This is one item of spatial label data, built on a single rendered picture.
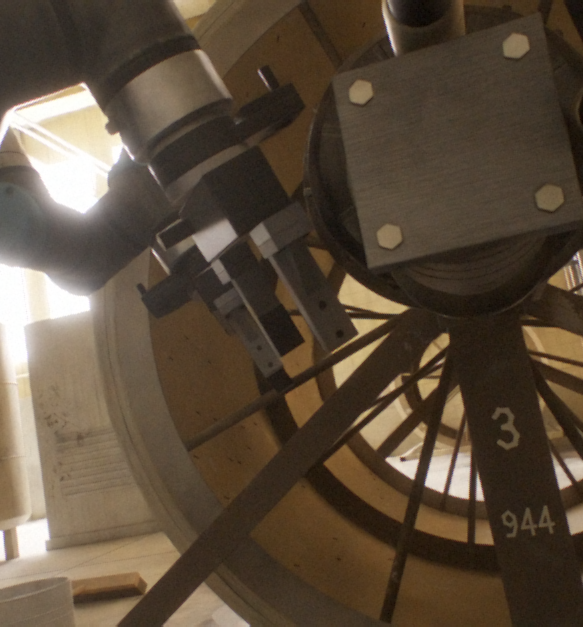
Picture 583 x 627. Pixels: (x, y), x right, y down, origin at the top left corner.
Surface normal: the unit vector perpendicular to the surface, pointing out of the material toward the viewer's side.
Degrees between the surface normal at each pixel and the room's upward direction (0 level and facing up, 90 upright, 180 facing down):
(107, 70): 111
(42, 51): 130
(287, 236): 97
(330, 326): 97
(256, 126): 97
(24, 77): 143
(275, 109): 97
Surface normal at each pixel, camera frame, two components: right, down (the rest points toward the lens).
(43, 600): 0.70, -0.22
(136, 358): -0.26, -0.09
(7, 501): 0.86, -0.22
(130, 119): -0.52, 0.40
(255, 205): 0.26, -0.07
